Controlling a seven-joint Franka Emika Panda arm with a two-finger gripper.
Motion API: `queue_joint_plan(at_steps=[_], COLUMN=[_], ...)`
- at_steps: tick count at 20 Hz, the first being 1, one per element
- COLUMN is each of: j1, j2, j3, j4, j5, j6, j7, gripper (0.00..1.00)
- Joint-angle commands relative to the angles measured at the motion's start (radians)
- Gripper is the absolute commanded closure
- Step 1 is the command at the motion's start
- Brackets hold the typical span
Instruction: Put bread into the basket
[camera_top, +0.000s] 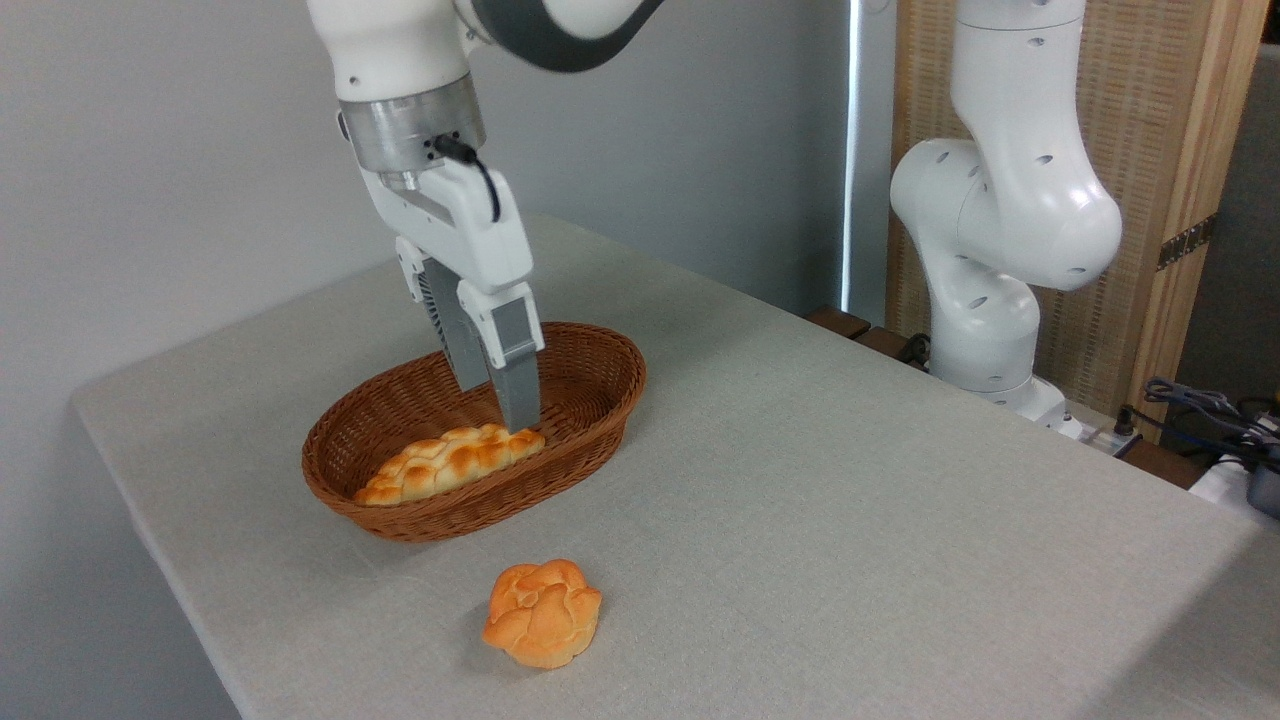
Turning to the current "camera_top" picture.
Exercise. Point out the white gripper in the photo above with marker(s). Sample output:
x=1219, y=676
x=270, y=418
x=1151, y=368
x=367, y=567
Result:
x=470, y=235

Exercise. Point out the long braided bread loaf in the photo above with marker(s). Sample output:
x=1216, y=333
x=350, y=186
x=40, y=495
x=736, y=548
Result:
x=440, y=465

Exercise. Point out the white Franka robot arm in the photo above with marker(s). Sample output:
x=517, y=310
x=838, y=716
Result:
x=390, y=40

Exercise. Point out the brown wicker oval basket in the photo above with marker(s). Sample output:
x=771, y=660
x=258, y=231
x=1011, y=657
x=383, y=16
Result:
x=560, y=440

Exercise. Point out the round orange bread roll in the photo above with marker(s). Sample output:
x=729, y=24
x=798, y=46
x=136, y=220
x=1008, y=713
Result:
x=545, y=615

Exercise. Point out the white vertical light strip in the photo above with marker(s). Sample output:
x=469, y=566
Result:
x=851, y=150

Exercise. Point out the grey tablecloth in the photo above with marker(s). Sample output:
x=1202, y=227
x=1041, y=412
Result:
x=900, y=550

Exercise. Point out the metal screen hinge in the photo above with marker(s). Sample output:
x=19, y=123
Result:
x=1186, y=241

